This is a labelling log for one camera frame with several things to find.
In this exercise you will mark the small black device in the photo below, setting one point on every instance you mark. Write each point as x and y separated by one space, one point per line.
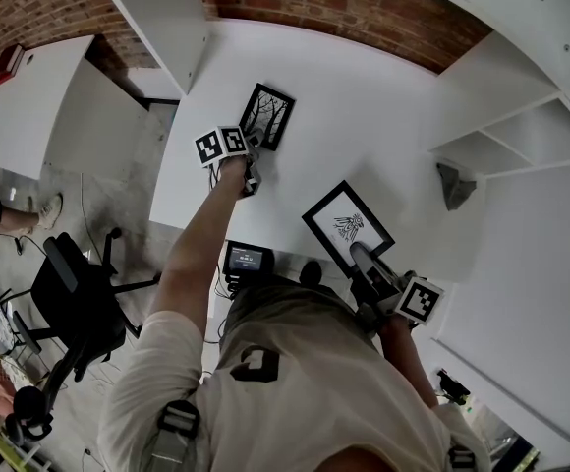
452 386

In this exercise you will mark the black framed tree picture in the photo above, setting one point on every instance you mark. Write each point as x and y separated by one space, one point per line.
270 106

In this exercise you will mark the white side table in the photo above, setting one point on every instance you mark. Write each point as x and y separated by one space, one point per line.
24 101

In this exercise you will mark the black office chair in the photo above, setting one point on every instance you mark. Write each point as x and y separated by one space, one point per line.
78 293

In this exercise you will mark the black screen device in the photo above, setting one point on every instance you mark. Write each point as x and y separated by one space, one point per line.
248 258

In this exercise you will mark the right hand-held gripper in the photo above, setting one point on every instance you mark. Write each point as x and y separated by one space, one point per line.
420 300

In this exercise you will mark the person's black right shoe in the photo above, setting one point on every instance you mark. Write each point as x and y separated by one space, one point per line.
311 272

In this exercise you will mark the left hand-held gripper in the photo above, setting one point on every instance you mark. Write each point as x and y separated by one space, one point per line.
221 143

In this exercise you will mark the yellow-rimmed racket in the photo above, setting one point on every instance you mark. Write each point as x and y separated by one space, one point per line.
0 367

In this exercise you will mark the yellow-green rack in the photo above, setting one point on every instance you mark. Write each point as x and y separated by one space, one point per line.
5 453

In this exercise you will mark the white table top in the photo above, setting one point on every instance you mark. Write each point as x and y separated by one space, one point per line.
363 131

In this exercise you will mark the black-framed window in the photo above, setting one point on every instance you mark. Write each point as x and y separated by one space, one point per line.
501 435

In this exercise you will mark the grey crumpled cloth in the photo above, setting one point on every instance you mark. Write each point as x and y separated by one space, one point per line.
454 187

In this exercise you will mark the person's left forearm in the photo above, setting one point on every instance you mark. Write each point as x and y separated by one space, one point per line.
191 253

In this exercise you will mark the person's white t-shirt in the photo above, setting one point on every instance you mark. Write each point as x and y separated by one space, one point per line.
314 401

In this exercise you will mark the black framed bird picture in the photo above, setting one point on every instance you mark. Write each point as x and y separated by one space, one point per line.
339 204

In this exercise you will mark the red book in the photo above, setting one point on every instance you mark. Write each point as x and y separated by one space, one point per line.
10 64

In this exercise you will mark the person's olive shorts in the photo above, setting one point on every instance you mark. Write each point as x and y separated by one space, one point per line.
295 317

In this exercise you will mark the person's right forearm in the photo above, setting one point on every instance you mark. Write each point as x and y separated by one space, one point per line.
408 362

